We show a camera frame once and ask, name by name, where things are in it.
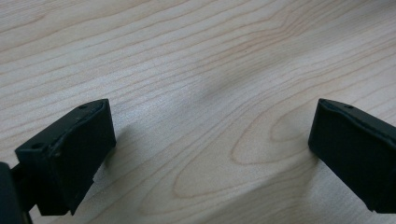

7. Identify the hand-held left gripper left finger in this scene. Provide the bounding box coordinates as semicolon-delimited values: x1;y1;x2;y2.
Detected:
14;98;118;217

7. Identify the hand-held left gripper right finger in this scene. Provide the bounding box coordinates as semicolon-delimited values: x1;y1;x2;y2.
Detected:
307;98;396;215

